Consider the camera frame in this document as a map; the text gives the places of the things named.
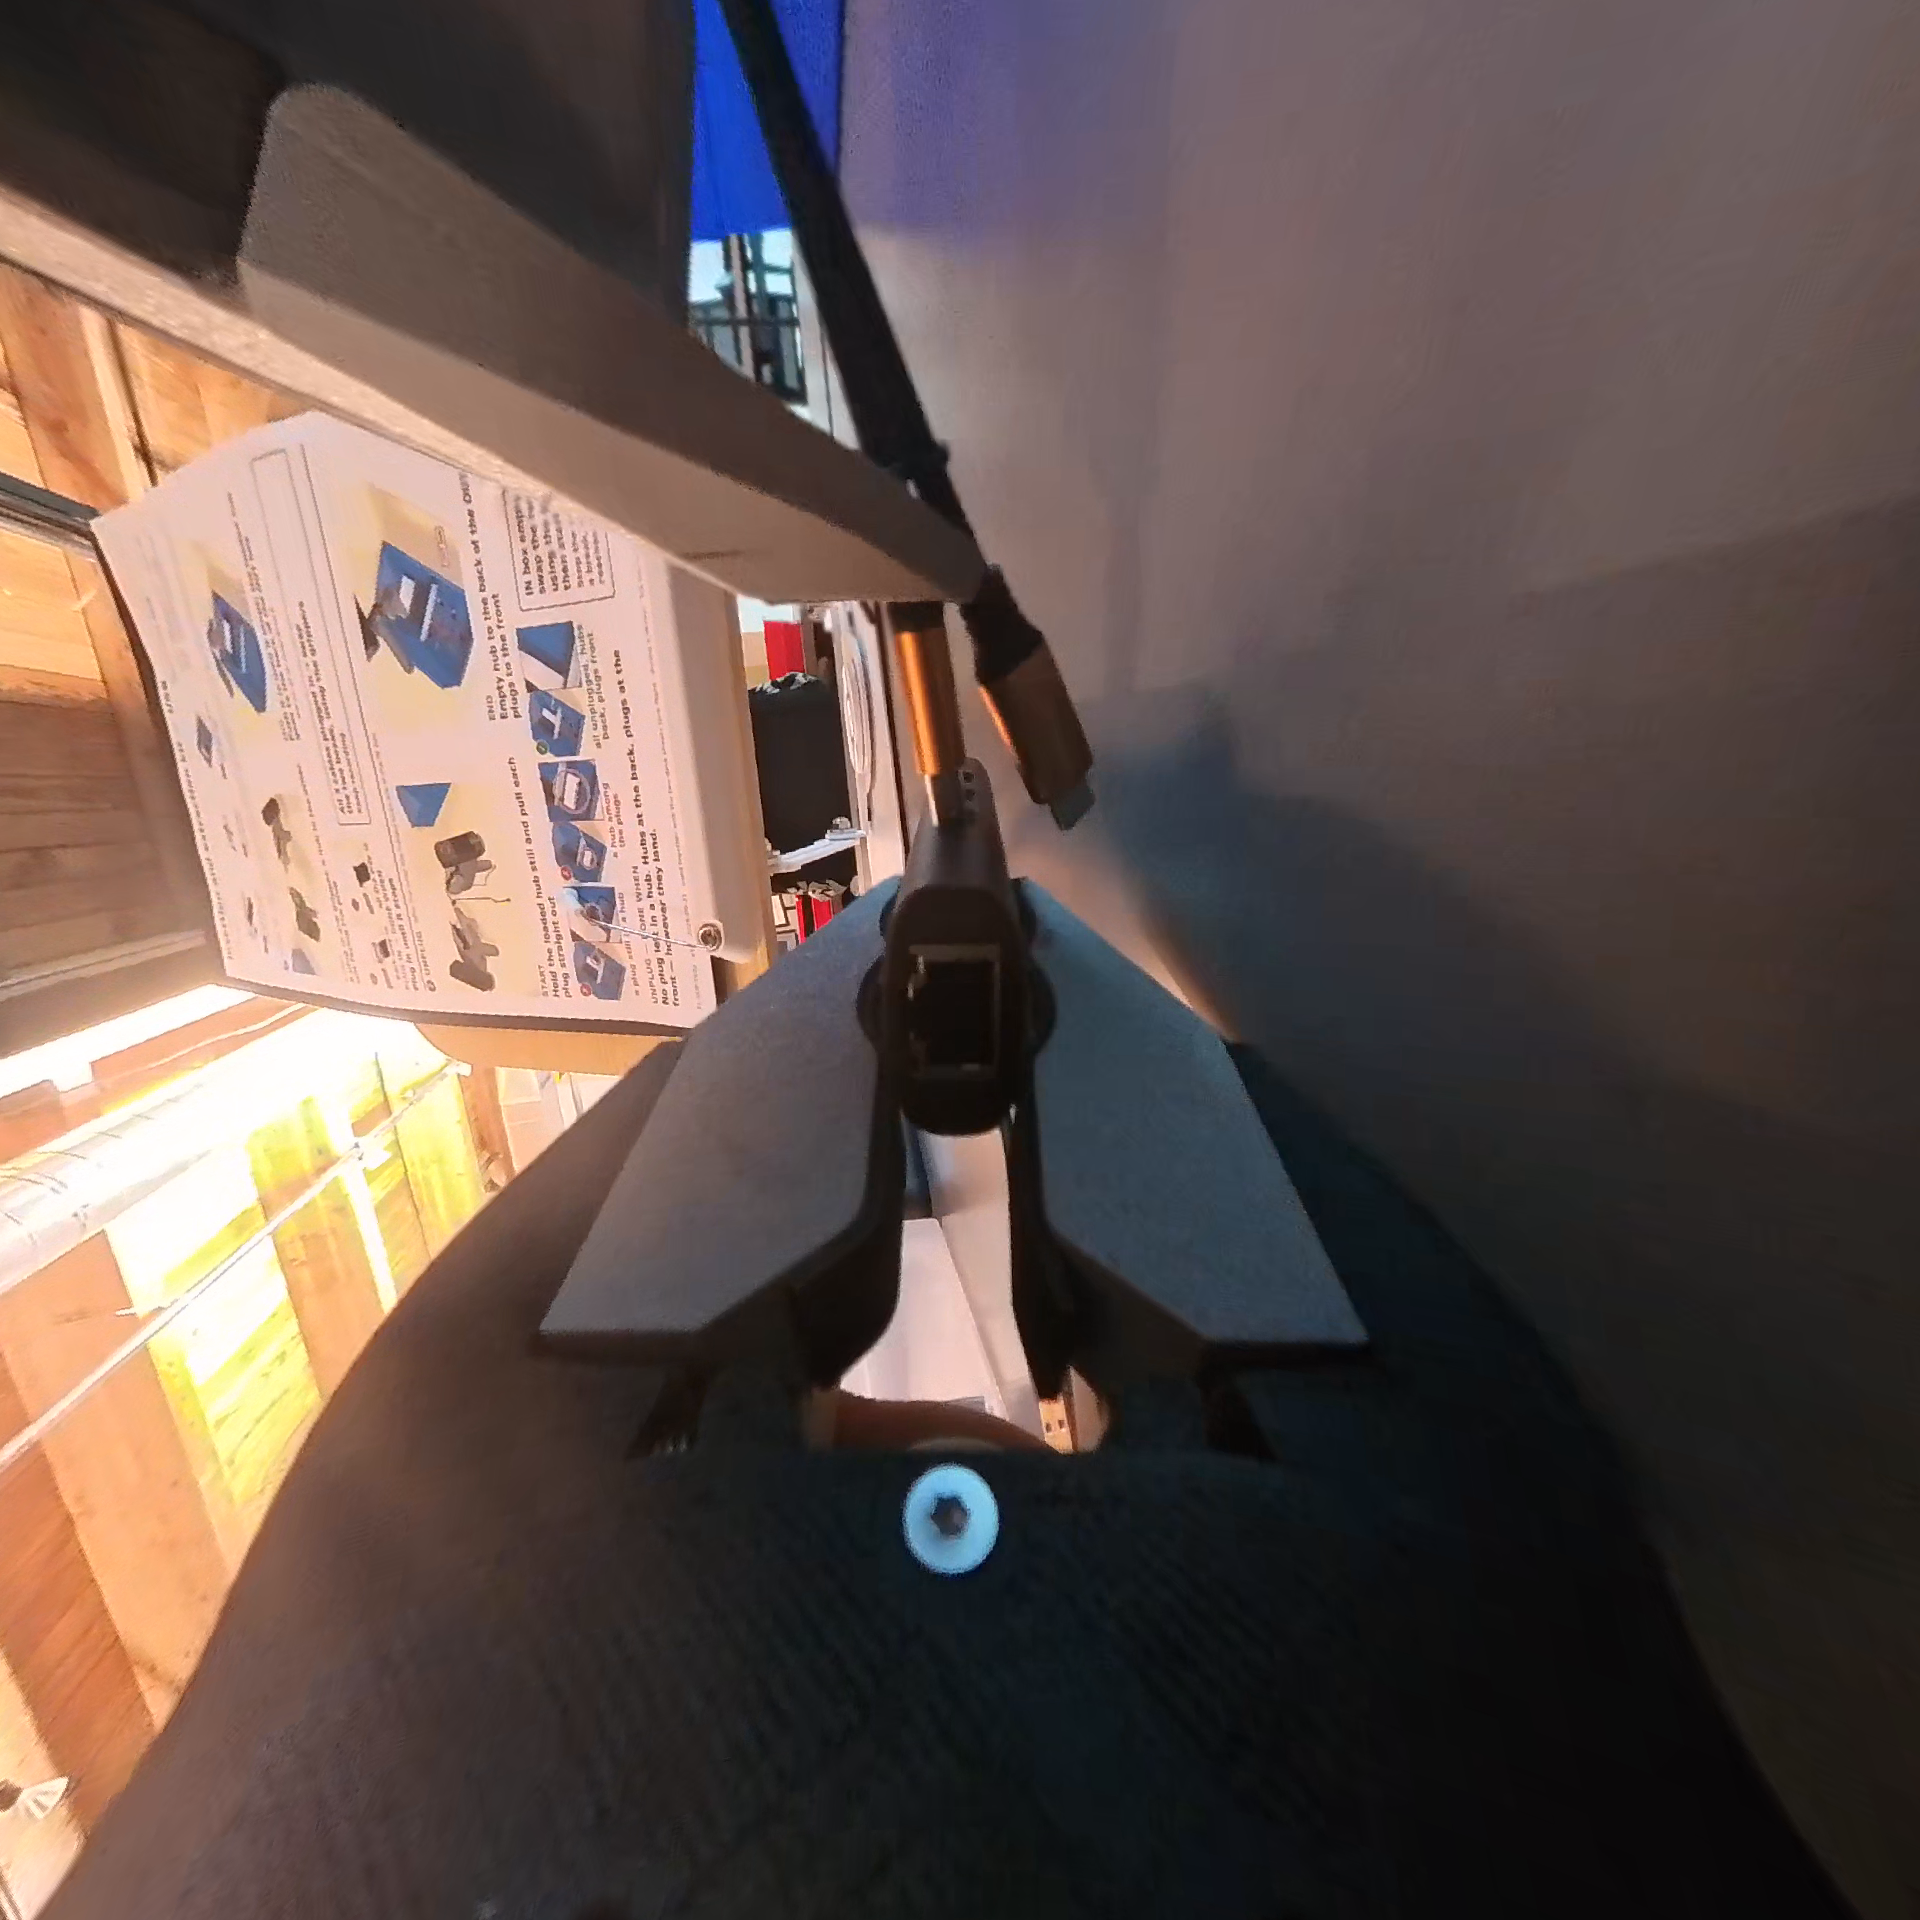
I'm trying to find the black usb cable copper plugs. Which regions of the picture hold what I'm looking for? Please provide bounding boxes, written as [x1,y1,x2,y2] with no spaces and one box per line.
[718,0,1099,833]

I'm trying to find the grey usb hub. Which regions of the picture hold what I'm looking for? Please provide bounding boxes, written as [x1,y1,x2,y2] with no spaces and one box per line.
[877,756,1040,1137]

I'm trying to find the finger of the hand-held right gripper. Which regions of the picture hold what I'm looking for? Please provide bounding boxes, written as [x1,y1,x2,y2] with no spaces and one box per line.
[237,82,995,607]

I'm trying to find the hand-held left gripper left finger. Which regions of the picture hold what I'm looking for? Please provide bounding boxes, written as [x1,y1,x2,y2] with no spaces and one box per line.
[537,874,909,1391]

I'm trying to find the printed instruction sheet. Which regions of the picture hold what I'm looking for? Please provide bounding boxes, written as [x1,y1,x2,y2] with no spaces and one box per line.
[90,412,725,1040]

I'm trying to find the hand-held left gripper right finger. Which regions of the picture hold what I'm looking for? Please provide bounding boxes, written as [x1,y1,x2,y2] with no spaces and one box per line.
[1002,879,1369,1396]

